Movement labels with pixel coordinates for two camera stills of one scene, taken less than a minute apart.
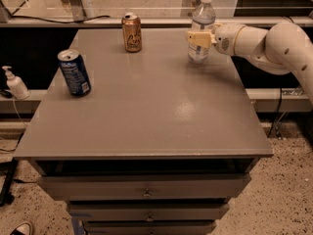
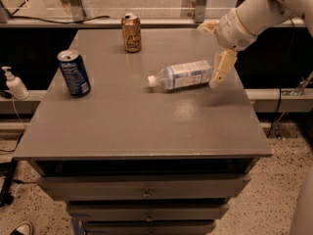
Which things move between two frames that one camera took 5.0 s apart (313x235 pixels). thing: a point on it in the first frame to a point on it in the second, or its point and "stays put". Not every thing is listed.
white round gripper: [224, 38] to [232, 29]
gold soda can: [132, 28] stays put
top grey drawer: [144, 186] stays put
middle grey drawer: [147, 211] stays put
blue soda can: [74, 72] stays put
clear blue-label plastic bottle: [202, 20] to [189, 73]
